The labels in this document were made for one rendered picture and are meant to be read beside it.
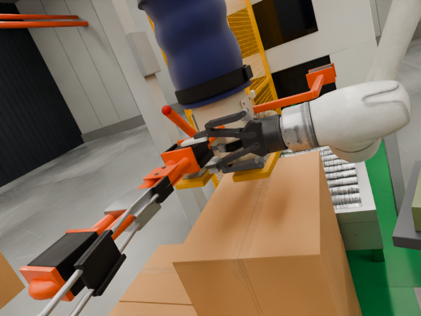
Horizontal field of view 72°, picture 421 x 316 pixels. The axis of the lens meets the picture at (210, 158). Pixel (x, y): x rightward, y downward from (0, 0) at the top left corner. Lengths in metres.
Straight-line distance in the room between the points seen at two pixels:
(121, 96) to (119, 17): 10.55
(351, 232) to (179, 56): 1.09
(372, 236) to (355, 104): 1.02
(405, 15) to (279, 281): 0.63
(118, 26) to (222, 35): 1.56
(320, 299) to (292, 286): 0.07
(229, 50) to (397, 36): 0.37
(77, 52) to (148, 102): 11.45
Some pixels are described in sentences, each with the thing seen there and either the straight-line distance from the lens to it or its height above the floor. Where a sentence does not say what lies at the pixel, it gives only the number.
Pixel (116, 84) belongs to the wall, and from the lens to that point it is 12.76.
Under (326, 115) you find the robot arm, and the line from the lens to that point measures 0.55.
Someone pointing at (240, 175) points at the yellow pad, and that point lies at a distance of 0.75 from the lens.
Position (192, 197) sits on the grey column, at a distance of 2.46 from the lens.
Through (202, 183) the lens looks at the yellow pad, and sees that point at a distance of 0.81.
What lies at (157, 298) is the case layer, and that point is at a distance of 1.45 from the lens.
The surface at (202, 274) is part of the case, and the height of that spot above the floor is 0.89.
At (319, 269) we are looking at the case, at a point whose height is 0.90.
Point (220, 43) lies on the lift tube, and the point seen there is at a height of 1.44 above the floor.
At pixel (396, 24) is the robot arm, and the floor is 1.35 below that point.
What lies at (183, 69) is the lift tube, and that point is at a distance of 0.79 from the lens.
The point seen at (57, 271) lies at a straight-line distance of 0.42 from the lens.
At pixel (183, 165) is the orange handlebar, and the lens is 0.61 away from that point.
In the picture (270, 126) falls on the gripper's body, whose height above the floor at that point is 1.25.
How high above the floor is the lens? 1.41
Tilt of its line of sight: 17 degrees down
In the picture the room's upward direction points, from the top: 21 degrees counter-clockwise
